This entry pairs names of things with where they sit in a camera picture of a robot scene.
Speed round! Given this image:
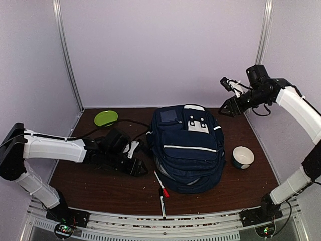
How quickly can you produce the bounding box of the red capped marker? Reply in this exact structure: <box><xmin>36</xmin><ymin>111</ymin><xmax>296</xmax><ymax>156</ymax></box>
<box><xmin>154</xmin><ymin>170</ymin><xmax>170</xmax><ymax>198</ymax></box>

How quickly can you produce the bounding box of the white teal bowl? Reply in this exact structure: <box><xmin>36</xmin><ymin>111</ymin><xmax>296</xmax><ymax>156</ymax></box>
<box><xmin>231</xmin><ymin>146</ymin><xmax>255</xmax><ymax>169</ymax></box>

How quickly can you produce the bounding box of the navy blue backpack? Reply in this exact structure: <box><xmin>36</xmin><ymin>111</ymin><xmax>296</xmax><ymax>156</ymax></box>
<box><xmin>146</xmin><ymin>104</ymin><xmax>226</xmax><ymax>194</ymax></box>

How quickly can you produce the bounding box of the aluminium frame post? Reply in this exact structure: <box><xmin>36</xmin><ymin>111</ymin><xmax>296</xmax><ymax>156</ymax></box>
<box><xmin>242</xmin><ymin>0</ymin><xmax>274</xmax><ymax>112</ymax></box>
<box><xmin>52</xmin><ymin>0</ymin><xmax>84</xmax><ymax>111</ymax></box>

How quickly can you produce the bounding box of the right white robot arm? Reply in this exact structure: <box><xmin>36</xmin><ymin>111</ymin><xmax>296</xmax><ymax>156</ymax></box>
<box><xmin>218</xmin><ymin>65</ymin><xmax>320</xmax><ymax>222</ymax></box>

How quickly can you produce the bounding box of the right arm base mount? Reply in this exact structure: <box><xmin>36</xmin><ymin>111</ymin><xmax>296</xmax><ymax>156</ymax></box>
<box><xmin>239</xmin><ymin>207</ymin><xmax>283</xmax><ymax>239</ymax></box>

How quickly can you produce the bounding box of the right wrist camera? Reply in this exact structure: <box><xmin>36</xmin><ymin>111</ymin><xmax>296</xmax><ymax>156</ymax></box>
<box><xmin>220</xmin><ymin>77</ymin><xmax>246</xmax><ymax>98</ymax></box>

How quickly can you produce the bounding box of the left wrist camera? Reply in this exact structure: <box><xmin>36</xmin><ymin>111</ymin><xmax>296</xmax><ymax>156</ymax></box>
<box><xmin>122</xmin><ymin>141</ymin><xmax>140</xmax><ymax>159</ymax></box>

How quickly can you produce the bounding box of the aluminium front rail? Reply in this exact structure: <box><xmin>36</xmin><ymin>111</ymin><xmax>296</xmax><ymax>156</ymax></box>
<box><xmin>21</xmin><ymin>204</ymin><xmax>305</xmax><ymax>241</ymax></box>

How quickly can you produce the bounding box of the left aluminium frame post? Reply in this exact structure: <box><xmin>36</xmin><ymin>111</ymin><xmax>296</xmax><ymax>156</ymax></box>
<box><xmin>52</xmin><ymin>0</ymin><xmax>84</xmax><ymax>111</ymax></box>

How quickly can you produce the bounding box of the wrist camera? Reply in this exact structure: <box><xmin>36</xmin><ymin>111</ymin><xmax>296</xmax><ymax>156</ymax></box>
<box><xmin>122</xmin><ymin>141</ymin><xmax>140</xmax><ymax>159</ymax></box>
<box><xmin>220</xmin><ymin>77</ymin><xmax>246</xmax><ymax>98</ymax></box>

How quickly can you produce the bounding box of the black capped marker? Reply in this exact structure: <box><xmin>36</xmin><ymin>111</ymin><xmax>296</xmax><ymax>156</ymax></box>
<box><xmin>158</xmin><ymin>188</ymin><xmax>166</xmax><ymax>219</ymax></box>

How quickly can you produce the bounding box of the green plate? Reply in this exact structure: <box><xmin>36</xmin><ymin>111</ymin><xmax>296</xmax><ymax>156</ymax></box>
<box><xmin>94</xmin><ymin>110</ymin><xmax>118</xmax><ymax>127</ymax></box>

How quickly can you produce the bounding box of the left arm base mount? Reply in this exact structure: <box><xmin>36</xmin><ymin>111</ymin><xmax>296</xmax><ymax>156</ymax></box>
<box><xmin>46</xmin><ymin>209</ymin><xmax>90</xmax><ymax>240</ymax></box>

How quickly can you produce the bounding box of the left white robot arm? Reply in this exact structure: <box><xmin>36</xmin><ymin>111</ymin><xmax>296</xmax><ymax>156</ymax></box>
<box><xmin>1</xmin><ymin>123</ymin><xmax>148</xmax><ymax>223</ymax></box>

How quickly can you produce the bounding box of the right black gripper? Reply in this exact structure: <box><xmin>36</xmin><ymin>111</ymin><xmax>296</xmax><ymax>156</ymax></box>
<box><xmin>218</xmin><ymin>87</ymin><xmax>270</xmax><ymax>117</ymax></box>

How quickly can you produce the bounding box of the right aluminium frame post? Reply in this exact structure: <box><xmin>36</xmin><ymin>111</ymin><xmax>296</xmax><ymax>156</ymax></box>
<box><xmin>242</xmin><ymin>0</ymin><xmax>274</xmax><ymax>112</ymax></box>

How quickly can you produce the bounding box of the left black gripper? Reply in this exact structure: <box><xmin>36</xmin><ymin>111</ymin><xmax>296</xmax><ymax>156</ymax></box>
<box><xmin>104</xmin><ymin>149</ymin><xmax>148</xmax><ymax>178</ymax></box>

